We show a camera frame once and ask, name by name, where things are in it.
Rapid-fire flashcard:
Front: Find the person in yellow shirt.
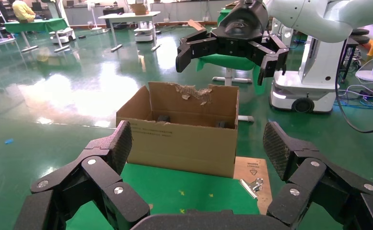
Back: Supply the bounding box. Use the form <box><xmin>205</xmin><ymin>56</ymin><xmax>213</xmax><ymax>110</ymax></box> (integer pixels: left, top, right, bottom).
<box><xmin>12</xmin><ymin>0</ymin><xmax>37</xmax><ymax>22</ymax></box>

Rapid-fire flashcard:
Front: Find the long black hanging cable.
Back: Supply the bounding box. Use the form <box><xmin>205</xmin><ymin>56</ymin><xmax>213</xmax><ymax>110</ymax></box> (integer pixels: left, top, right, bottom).
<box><xmin>334</xmin><ymin>39</ymin><xmax>373</xmax><ymax>134</ymax></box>

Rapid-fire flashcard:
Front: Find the green covered pedestal table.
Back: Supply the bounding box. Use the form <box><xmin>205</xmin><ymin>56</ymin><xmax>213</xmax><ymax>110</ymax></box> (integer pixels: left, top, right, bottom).
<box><xmin>195</xmin><ymin>52</ymin><xmax>267</xmax><ymax>96</ymax></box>

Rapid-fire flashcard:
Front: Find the green table cloth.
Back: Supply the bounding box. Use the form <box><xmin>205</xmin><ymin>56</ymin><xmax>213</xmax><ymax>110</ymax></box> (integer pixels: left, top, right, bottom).
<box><xmin>66</xmin><ymin>162</ymin><xmax>260</xmax><ymax>230</ymax></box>

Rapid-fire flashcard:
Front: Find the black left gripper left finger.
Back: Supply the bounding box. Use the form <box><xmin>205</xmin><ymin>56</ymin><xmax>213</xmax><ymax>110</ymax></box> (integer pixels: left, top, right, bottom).
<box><xmin>13</xmin><ymin>120</ymin><xmax>151</xmax><ymax>230</ymax></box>

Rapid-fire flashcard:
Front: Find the brown cardboard flap piece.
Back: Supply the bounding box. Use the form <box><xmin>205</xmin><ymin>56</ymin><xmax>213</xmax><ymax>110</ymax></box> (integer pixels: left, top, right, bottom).
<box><xmin>188</xmin><ymin>19</ymin><xmax>208</xmax><ymax>33</ymax></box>

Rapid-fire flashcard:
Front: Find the black round stool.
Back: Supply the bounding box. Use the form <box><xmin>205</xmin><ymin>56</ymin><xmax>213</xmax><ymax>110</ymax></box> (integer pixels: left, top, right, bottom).
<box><xmin>350</xmin><ymin>28</ymin><xmax>371</xmax><ymax>45</ymax></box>

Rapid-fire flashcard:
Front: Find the green covered work table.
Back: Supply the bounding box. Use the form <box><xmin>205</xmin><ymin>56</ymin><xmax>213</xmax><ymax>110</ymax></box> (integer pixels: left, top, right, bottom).
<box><xmin>3</xmin><ymin>18</ymin><xmax>69</xmax><ymax>53</ymax></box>

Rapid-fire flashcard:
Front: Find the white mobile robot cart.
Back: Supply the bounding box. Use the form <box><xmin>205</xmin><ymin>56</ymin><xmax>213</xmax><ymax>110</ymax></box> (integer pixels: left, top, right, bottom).
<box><xmin>49</xmin><ymin>27</ymin><xmax>77</xmax><ymax>44</ymax></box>
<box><xmin>133</xmin><ymin>21</ymin><xmax>157</xmax><ymax>43</ymax></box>

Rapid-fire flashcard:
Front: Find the white work table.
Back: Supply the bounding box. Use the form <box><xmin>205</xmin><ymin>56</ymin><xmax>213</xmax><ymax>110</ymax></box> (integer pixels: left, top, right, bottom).
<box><xmin>98</xmin><ymin>11</ymin><xmax>162</xmax><ymax>53</ymax></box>

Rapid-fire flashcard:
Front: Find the black cabinet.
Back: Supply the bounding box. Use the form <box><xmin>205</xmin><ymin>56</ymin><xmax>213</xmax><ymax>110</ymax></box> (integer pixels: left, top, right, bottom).
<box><xmin>102</xmin><ymin>7</ymin><xmax>126</xmax><ymax>30</ymax></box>

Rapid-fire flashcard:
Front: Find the large open brown carton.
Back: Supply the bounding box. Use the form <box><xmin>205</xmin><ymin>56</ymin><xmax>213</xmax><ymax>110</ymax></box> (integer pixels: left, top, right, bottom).
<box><xmin>116</xmin><ymin>81</ymin><xmax>240</xmax><ymax>179</ymax></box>

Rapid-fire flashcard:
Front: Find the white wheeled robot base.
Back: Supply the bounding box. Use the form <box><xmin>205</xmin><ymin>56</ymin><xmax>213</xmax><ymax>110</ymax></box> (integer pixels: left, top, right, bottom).
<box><xmin>269</xmin><ymin>33</ymin><xmax>342</xmax><ymax>114</ymax></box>

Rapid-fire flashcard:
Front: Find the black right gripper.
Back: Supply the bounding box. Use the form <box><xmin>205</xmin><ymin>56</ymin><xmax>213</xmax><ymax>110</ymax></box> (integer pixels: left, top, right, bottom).
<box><xmin>175</xmin><ymin>0</ymin><xmax>291</xmax><ymax>86</ymax></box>

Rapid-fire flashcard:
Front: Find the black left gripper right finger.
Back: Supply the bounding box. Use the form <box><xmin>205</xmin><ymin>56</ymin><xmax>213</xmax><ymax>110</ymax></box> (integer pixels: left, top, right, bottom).
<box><xmin>262</xmin><ymin>121</ymin><xmax>373</xmax><ymax>230</ymax></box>

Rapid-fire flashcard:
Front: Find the small brown cardboard carton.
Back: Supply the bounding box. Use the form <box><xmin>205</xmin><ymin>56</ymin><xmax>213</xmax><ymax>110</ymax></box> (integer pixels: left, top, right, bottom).
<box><xmin>129</xmin><ymin>3</ymin><xmax>148</xmax><ymax>16</ymax></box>

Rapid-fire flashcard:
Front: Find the silver metal binder clip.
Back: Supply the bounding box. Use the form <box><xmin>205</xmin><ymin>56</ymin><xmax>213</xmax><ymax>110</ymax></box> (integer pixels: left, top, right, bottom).
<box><xmin>239</xmin><ymin>177</ymin><xmax>265</xmax><ymax>200</ymax></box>

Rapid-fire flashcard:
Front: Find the white pedestal fan stand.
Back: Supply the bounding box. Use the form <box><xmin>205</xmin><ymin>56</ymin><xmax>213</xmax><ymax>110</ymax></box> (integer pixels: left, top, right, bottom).
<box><xmin>355</xmin><ymin>22</ymin><xmax>373</xmax><ymax>83</ymax></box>

